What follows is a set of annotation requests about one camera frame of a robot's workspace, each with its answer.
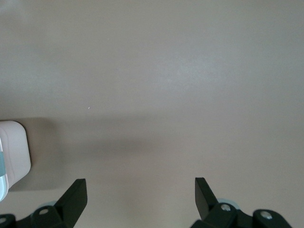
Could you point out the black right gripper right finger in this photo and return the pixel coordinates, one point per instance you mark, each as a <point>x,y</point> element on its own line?
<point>206,204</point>

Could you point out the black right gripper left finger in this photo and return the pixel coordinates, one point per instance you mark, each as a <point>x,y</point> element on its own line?
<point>71,204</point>

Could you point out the white box lid grey latches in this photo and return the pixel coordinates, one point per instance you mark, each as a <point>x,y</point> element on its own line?
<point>16,147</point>

